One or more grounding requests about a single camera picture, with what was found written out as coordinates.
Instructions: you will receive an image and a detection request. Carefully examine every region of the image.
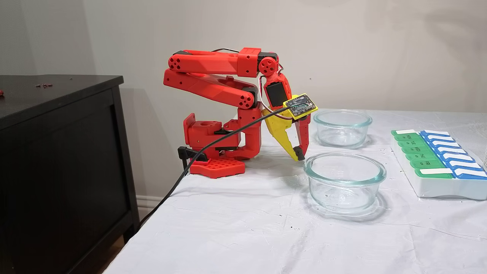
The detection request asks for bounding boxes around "weekly pill organizer box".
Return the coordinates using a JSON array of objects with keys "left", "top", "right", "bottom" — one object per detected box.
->
[{"left": 390, "top": 129, "right": 487, "bottom": 200}]

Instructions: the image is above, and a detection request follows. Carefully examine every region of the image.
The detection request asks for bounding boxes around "red white servo wire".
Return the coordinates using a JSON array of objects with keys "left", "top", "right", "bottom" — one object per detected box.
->
[{"left": 259, "top": 64, "right": 293, "bottom": 120}]

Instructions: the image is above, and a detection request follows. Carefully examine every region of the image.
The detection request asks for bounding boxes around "black wooden cabinet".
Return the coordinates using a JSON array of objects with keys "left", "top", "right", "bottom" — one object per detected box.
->
[{"left": 0, "top": 75, "right": 140, "bottom": 274}]

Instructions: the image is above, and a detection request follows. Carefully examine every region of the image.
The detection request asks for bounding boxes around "large clear glass bowl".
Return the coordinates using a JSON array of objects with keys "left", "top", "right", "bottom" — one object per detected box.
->
[{"left": 303, "top": 152, "right": 387, "bottom": 213}]

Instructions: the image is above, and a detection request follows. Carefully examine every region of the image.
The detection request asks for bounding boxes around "white tablecloth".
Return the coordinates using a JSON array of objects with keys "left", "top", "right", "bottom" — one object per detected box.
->
[{"left": 103, "top": 108, "right": 487, "bottom": 274}]

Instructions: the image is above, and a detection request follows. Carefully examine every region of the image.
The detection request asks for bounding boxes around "black camera cable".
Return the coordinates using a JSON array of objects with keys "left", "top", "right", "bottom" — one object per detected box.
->
[{"left": 139, "top": 107, "right": 291, "bottom": 227}]

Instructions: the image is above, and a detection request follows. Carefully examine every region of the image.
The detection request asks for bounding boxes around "black camera board yellow mount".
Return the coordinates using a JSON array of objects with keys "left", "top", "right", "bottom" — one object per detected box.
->
[{"left": 283, "top": 93, "right": 319, "bottom": 121}]

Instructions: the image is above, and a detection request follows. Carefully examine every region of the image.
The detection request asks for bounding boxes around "black table clamp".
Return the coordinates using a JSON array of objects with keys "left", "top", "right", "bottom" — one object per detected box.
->
[{"left": 177, "top": 147, "right": 208, "bottom": 174}]

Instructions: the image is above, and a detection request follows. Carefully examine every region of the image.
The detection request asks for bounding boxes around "small clear glass bowl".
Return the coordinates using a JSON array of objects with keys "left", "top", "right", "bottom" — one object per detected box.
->
[{"left": 313, "top": 109, "right": 372, "bottom": 149}]

